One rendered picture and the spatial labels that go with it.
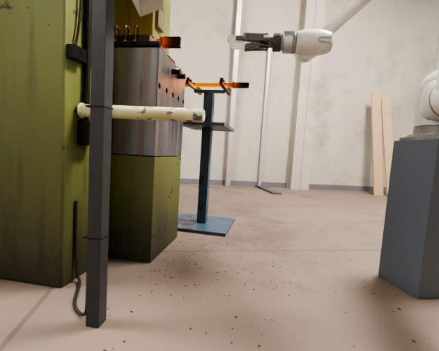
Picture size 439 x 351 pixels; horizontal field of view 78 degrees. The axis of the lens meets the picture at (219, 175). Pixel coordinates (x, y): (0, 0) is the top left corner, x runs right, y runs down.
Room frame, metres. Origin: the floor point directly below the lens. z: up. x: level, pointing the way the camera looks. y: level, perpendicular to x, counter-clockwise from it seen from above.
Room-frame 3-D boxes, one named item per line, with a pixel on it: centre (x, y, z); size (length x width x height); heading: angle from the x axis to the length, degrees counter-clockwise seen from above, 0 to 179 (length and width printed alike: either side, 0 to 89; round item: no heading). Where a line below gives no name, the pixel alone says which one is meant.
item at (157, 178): (1.38, 0.53, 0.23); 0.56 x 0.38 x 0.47; 81
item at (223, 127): (1.82, 0.10, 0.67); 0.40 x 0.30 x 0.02; 169
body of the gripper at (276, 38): (1.23, -0.19, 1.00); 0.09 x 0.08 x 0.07; 81
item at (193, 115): (0.93, 0.28, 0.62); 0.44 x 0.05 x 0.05; 81
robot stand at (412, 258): (1.09, -0.85, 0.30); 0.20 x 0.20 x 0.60; 11
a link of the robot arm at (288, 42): (1.22, -0.26, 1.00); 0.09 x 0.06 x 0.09; 171
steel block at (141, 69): (1.38, 0.53, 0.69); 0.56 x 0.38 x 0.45; 81
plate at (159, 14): (1.62, 0.40, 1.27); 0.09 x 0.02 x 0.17; 171
